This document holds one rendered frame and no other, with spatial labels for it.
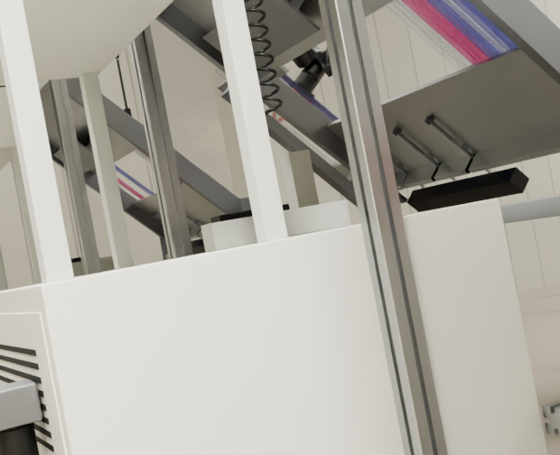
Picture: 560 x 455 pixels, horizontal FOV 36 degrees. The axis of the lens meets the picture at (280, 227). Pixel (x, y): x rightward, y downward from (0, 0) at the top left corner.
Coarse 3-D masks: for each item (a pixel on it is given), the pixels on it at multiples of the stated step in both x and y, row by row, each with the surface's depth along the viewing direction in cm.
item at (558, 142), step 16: (512, 144) 158; (528, 144) 154; (544, 144) 149; (464, 160) 170; (480, 160) 165; (496, 160) 160; (512, 160) 156; (400, 176) 190; (416, 176) 183; (432, 176) 177; (448, 176) 173
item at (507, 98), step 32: (480, 64) 143; (512, 64) 138; (416, 96) 160; (448, 96) 155; (480, 96) 150; (512, 96) 146; (544, 96) 142; (416, 128) 171; (448, 128) 165; (480, 128) 159; (512, 128) 154; (544, 128) 150; (416, 160) 182; (448, 160) 175
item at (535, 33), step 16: (480, 0) 123; (496, 0) 124; (512, 0) 125; (528, 0) 127; (496, 16) 124; (512, 16) 125; (528, 16) 127; (544, 16) 128; (512, 32) 126; (528, 32) 126; (544, 32) 128; (528, 48) 127; (544, 48) 127; (544, 64) 128
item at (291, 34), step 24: (192, 0) 170; (264, 0) 150; (288, 0) 154; (312, 0) 150; (384, 0) 140; (216, 24) 173; (288, 24) 153; (312, 24) 150; (216, 48) 174; (288, 48) 160; (312, 48) 164; (264, 72) 181
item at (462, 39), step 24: (408, 0) 139; (432, 0) 136; (456, 0) 133; (408, 24) 144; (432, 24) 141; (456, 24) 138; (480, 24) 135; (432, 48) 147; (456, 48) 144; (480, 48) 141; (504, 48) 138
